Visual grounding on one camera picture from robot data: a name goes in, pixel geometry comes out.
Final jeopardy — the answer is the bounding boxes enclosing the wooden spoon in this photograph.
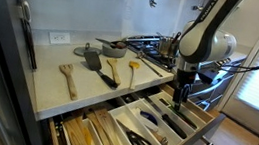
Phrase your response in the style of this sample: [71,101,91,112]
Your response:
[103,56,126,87]

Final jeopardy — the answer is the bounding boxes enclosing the black utensil in bowl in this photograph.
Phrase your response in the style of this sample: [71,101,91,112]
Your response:
[94,36,129,52]

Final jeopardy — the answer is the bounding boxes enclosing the stainless steel pot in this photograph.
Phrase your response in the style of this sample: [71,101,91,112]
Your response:
[153,28,183,60]

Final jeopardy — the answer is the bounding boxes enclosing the grey lid with knob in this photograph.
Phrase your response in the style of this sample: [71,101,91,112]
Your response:
[72,40,104,60]

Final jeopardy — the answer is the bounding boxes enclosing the white cutlery organizer tray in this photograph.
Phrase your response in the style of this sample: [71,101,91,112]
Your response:
[58,79,212,145]

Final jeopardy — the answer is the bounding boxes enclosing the stainless steel gas range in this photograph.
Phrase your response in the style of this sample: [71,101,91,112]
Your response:
[117,31,252,118]

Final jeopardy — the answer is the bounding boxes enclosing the flat wooden spatula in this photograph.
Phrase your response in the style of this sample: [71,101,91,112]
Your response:
[89,107,136,145]

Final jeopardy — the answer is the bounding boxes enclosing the grey pot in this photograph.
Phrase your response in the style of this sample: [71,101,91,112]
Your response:
[99,38,129,61]

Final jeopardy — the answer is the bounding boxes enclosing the wooden slotted spatula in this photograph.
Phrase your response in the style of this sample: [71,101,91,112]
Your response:
[54,61,84,102]

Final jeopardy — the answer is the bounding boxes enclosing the black handled knife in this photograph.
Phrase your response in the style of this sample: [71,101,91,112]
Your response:
[139,96,193,141]

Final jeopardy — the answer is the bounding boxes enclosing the bamboo utensil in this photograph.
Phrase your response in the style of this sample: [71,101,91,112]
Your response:
[58,113,101,145]

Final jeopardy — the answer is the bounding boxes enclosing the yellow silicone spatula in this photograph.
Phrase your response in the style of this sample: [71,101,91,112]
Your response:
[124,59,142,92]

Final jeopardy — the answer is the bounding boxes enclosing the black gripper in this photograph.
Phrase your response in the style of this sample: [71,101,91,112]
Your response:
[170,68,198,114]

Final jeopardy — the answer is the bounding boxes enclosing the white blue peeler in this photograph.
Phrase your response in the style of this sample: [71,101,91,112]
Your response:
[126,106,174,145]

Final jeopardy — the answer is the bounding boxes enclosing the black scissors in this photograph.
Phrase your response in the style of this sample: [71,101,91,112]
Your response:
[112,118,157,145]

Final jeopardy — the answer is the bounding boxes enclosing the white wall outlet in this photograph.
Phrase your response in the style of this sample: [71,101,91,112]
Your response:
[47,29,73,48]

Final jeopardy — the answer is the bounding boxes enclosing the knife rack with knives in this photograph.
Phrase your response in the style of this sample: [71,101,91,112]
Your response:
[0,0,48,73]

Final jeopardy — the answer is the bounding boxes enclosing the green knife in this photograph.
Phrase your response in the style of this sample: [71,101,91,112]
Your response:
[165,102,198,126]

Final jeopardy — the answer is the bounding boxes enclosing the metal ladle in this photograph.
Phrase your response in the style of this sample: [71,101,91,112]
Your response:
[132,49,167,79]

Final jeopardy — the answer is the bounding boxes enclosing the black braided cable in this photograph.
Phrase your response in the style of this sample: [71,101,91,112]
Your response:
[216,31,259,77]

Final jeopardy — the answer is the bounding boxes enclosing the black spatula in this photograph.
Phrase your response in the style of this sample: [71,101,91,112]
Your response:
[79,48,124,90]

